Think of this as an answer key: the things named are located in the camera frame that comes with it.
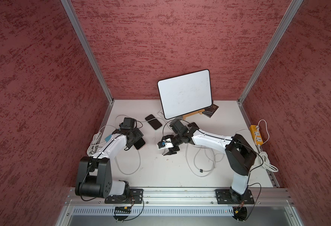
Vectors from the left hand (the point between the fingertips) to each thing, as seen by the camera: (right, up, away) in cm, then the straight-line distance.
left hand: (137, 139), depth 90 cm
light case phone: (+10, +10, +14) cm, 20 cm away
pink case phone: (+2, -2, -2) cm, 4 cm away
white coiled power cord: (+82, -10, -2) cm, 83 cm away
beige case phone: (+39, +9, +14) cm, 43 cm away
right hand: (+18, -4, -5) cm, 19 cm away
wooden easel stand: (+45, +18, +18) cm, 52 cm away
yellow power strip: (+84, 0, +6) cm, 84 cm away
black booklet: (+54, +18, +21) cm, 61 cm away
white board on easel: (+33, +31, +11) cm, 47 cm away
